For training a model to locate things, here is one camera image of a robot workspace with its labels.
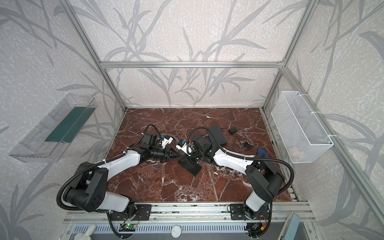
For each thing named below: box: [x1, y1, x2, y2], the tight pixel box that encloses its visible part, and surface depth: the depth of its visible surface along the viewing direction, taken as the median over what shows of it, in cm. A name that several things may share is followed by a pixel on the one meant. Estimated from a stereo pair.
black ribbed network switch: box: [178, 155, 202, 177], surface depth 82 cm
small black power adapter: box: [229, 128, 238, 135], surface depth 107 cm
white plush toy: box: [73, 224, 96, 240], surface depth 67 cm
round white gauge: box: [171, 225, 182, 239], surface depth 70 cm
